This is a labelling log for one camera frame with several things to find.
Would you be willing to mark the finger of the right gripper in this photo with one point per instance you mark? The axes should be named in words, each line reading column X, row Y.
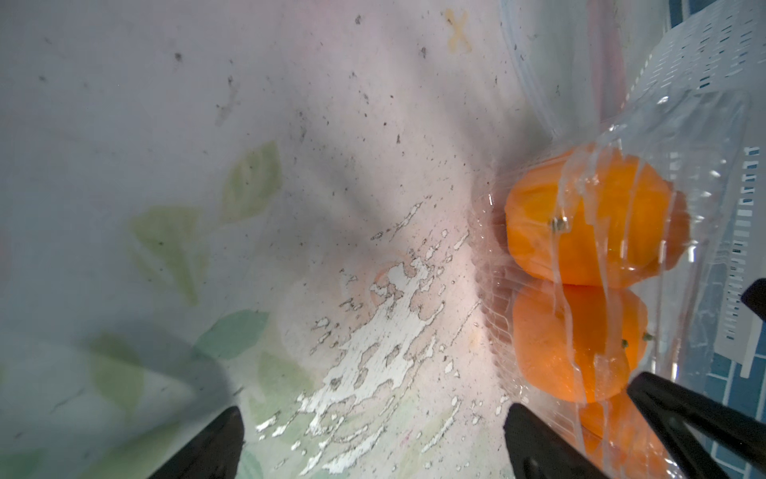
column 754, row 298
column 673, row 412

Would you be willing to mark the white perforated plastic basket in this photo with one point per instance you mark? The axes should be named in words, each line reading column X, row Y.
column 706, row 80

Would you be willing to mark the clear plastic clamshell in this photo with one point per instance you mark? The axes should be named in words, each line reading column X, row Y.
column 499, row 280

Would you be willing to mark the orange box three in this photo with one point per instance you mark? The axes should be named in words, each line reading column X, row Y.
column 578, row 344

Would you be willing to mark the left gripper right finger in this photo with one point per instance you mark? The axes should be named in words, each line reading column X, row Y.
column 537, row 452

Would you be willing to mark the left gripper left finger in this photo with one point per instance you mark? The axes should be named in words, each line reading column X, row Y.
column 214, row 453

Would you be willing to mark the orange left box four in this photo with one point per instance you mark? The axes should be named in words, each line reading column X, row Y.
column 617, row 428

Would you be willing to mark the orange box one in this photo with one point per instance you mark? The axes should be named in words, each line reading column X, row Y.
column 596, row 217

